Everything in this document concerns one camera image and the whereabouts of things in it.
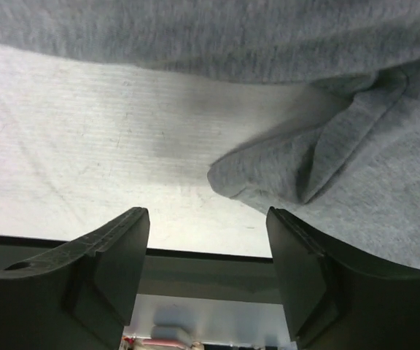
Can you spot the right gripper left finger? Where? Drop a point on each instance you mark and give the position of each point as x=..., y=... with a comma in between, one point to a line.
x=76, y=295

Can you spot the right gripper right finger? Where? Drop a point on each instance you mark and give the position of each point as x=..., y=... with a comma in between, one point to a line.
x=336, y=296

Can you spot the grey t-shirt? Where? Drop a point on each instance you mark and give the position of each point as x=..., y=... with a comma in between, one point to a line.
x=356, y=176

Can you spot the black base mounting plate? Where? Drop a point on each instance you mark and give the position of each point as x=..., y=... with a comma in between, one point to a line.
x=196, y=275

